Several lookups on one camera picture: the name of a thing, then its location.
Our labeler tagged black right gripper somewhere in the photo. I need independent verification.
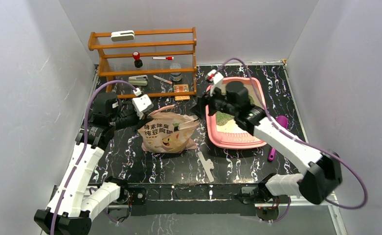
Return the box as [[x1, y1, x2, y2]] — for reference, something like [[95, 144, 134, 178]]
[[188, 82, 238, 120]]

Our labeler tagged cat litter bag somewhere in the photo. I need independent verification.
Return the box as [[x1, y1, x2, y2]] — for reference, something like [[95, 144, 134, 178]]
[[137, 105, 200, 154]]

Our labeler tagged pink cat litter box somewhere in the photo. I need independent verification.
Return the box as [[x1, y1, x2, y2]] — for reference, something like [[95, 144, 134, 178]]
[[206, 77, 266, 150]]

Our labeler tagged grey bag sealing clip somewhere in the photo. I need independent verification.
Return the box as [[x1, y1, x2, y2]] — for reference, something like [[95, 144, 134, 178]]
[[197, 152, 214, 183]]

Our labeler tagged orange wooden shelf rack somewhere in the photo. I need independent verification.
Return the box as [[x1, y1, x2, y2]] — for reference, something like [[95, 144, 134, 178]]
[[88, 27, 197, 96]]

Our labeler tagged purple litter scoop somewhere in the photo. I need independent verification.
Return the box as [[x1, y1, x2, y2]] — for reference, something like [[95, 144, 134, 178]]
[[268, 116, 289, 162]]

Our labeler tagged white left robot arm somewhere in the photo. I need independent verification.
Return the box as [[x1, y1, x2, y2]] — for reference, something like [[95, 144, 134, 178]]
[[34, 93, 153, 235]]

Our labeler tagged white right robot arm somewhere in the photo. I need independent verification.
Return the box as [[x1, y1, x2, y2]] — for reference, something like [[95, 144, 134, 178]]
[[191, 81, 342, 205]]

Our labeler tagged orange snack packet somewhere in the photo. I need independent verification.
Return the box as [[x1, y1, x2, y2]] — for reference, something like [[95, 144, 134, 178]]
[[173, 84, 190, 101]]

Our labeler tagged small glass jar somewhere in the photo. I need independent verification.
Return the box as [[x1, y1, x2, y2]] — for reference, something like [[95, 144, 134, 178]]
[[170, 63, 182, 82]]

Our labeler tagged grey stapler lower shelf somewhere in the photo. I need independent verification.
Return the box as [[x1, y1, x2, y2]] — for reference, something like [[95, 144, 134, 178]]
[[128, 75, 148, 86]]

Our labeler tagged white pen on shelf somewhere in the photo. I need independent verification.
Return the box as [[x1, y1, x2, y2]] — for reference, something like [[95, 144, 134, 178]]
[[153, 75, 173, 85]]

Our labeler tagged red white marker pen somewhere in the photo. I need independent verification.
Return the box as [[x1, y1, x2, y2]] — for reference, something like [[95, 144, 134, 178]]
[[152, 56, 174, 61]]

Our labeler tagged red black stamp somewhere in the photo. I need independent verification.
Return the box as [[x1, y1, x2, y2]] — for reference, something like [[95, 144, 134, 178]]
[[132, 51, 143, 68]]

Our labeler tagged white stapler on top shelf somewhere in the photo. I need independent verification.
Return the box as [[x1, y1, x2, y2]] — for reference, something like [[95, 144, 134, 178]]
[[111, 30, 135, 42]]

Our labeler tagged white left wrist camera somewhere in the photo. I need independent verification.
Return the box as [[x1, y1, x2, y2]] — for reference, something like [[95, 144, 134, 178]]
[[132, 88, 153, 119]]

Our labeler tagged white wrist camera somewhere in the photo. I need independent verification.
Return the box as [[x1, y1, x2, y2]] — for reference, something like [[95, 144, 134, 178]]
[[132, 88, 153, 119], [205, 70, 224, 96]]

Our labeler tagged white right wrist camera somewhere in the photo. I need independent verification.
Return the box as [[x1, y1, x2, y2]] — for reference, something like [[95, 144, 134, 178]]
[[205, 70, 224, 96]]

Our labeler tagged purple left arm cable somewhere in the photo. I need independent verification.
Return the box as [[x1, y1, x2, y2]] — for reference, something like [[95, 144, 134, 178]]
[[49, 80, 139, 235]]

